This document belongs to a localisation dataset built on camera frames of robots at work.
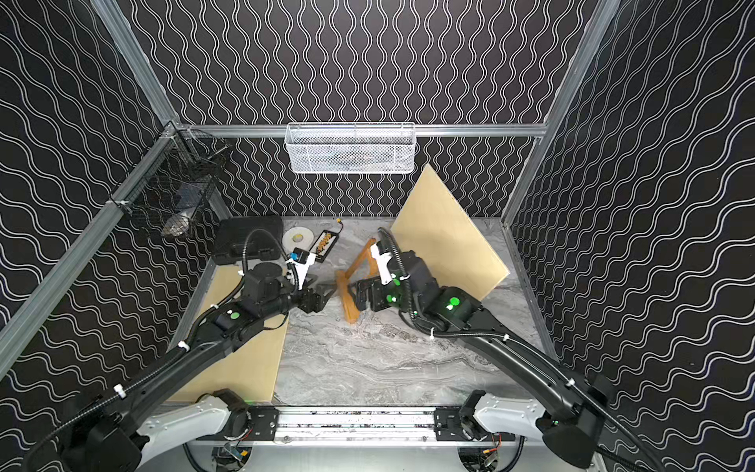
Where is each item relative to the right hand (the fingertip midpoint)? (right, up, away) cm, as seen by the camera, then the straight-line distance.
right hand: (363, 282), depth 70 cm
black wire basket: (-62, +27, +22) cm, 71 cm away
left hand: (-10, 0, +6) cm, 12 cm away
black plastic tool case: (-38, +9, +35) cm, 52 cm away
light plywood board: (-33, -26, +13) cm, 44 cm away
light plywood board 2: (+20, +16, +20) cm, 33 cm away
